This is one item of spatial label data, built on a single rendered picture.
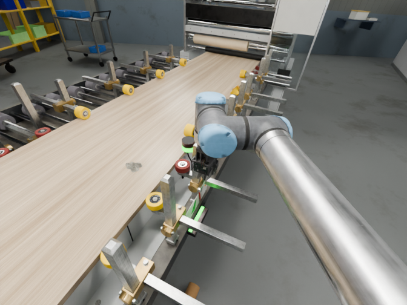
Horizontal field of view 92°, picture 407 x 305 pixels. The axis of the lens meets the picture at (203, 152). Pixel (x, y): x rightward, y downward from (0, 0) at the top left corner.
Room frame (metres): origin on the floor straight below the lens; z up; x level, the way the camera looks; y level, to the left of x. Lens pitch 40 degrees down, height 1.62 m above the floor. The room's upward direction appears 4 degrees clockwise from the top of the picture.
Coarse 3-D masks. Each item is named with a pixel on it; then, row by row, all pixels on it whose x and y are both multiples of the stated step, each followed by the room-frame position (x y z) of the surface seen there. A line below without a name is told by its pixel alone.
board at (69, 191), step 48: (144, 96) 1.53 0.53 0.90; (192, 96) 1.60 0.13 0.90; (48, 144) 0.83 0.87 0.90; (96, 144) 0.87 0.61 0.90; (144, 144) 0.90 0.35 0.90; (0, 192) 0.49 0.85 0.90; (48, 192) 0.51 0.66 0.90; (96, 192) 0.53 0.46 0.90; (144, 192) 0.55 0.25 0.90; (0, 240) 0.30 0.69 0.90; (48, 240) 0.31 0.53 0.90; (96, 240) 0.32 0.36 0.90; (0, 288) 0.16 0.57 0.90; (48, 288) 0.17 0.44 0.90
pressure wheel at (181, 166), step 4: (180, 160) 0.77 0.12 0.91; (184, 160) 0.77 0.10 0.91; (176, 164) 0.74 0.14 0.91; (180, 164) 0.75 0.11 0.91; (184, 164) 0.75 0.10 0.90; (188, 164) 0.75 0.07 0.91; (176, 168) 0.72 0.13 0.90; (180, 168) 0.71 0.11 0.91; (184, 168) 0.72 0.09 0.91; (188, 168) 0.73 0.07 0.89; (180, 172) 0.71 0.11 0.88; (184, 172) 0.71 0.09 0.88
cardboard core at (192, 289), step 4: (188, 284) 0.45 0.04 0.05; (192, 284) 0.45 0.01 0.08; (196, 284) 0.45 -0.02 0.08; (188, 288) 0.42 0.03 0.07; (192, 288) 0.42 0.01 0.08; (196, 288) 0.43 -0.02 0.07; (188, 292) 0.40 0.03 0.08; (192, 292) 0.40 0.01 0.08; (196, 292) 0.41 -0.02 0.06; (192, 296) 0.38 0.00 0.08; (196, 296) 0.39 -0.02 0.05
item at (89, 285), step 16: (176, 176) 0.87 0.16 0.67; (160, 192) 0.71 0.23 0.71; (144, 208) 0.57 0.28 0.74; (128, 224) 0.47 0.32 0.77; (144, 224) 0.55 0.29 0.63; (128, 240) 0.44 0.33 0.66; (96, 272) 0.28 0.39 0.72; (80, 288) 0.22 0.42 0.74; (96, 288) 0.25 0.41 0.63; (64, 304) 0.16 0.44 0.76; (80, 304) 0.18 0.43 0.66
